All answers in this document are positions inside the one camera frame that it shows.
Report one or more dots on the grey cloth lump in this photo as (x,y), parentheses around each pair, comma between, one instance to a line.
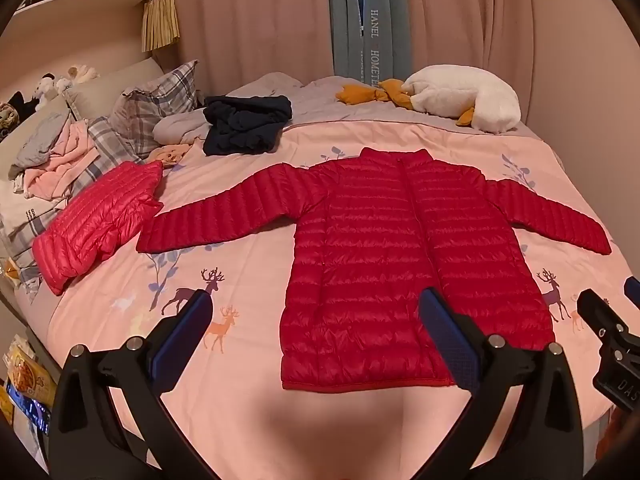
(177,127)

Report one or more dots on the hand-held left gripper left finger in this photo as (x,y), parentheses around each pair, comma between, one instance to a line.
(192,315)

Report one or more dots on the orange snack packet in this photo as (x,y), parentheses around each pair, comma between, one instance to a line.
(30,372)

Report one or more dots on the small orange cloth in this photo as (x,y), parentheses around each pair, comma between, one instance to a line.
(170,152)

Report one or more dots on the grey-blue printed curtain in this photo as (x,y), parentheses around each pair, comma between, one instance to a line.
(350,20)

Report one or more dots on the blue snack packet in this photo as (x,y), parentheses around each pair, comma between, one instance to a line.
(27,407)

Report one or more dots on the white goose plush toy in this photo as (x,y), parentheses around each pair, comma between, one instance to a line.
(460,92)

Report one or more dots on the pink deer printed blanket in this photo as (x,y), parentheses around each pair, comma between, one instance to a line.
(250,280)

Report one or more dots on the large plaid pillow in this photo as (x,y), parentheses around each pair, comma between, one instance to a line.
(150,105)

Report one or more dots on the pale pink garment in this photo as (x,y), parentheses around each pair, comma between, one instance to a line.
(65,162)

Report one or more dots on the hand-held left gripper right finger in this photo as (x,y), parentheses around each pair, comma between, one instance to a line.
(445,330)

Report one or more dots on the small plaid pillow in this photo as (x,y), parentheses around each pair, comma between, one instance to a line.
(107,145)

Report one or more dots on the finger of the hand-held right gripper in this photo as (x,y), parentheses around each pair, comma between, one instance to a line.
(634,290)
(602,317)

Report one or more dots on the red down jacket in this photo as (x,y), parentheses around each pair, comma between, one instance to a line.
(380,260)

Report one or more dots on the beige plush toy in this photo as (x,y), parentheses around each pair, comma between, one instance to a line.
(82,72)

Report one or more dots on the coral pink down jacket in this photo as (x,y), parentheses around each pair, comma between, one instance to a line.
(90,230)

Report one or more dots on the navy dark clothes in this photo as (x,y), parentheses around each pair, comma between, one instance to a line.
(240,125)

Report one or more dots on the grey garment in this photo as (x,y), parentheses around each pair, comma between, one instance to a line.
(40,140)

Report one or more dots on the white printed cloth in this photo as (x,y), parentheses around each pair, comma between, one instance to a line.
(25,220)

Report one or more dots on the black plush toy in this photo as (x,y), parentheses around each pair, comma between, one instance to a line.
(22,102)

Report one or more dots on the pink curtain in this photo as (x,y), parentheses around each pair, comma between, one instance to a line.
(500,10)
(250,15)

